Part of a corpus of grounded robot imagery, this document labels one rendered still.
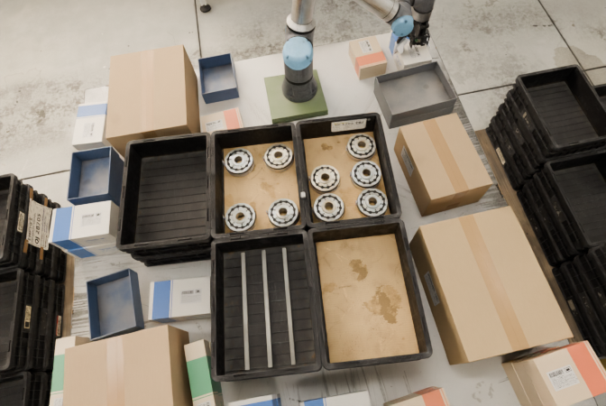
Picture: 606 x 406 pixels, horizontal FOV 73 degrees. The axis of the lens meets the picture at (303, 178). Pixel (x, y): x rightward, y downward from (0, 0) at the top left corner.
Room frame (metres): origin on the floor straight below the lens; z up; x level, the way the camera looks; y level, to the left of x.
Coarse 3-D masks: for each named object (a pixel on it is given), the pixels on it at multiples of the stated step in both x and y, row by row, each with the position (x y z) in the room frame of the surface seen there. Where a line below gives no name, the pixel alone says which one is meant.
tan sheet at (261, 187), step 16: (272, 144) 0.81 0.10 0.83; (288, 144) 0.80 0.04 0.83; (224, 160) 0.77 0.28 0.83; (256, 160) 0.75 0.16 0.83; (224, 176) 0.70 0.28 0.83; (256, 176) 0.68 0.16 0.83; (272, 176) 0.68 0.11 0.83; (288, 176) 0.67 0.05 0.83; (240, 192) 0.63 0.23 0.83; (256, 192) 0.62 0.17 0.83; (272, 192) 0.61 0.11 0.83; (288, 192) 0.60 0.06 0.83; (256, 208) 0.56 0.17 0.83; (256, 224) 0.50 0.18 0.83
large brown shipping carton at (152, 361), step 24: (120, 336) 0.19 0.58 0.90; (144, 336) 0.18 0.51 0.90; (168, 336) 0.17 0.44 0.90; (72, 360) 0.14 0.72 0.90; (96, 360) 0.13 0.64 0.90; (120, 360) 0.12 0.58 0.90; (144, 360) 0.11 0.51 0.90; (168, 360) 0.10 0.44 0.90; (72, 384) 0.07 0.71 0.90; (96, 384) 0.06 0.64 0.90; (120, 384) 0.06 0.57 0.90; (144, 384) 0.05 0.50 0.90; (168, 384) 0.04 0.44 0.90
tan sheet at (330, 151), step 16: (304, 144) 0.79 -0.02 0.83; (320, 144) 0.78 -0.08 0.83; (336, 144) 0.77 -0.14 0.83; (320, 160) 0.72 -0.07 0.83; (336, 160) 0.71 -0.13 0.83; (352, 160) 0.70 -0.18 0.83; (336, 192) 0.58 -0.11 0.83; (352, 192) 0.57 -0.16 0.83; (384, 192) 0.56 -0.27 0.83; (352, 208) 0.51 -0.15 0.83
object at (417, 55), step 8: (392, 32) 1.32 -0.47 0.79; (392, 40) 1.30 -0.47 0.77; (408, 40) 1.27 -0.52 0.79; (392, 48) 1.28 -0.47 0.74; (408, 48) 1.22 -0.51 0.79; (416, 48) 1.22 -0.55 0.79; (424, 48) 1.21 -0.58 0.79; (392, 56) 1.26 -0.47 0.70; (400, 56) 1.18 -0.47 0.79; (408, 56) 1.18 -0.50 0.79; (416, 56) 1.17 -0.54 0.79; (424, 56) 1.17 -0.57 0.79; (400, 64) 1.17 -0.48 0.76; (408, 64) 1.14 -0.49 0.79; (416, 64) 1.14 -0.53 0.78
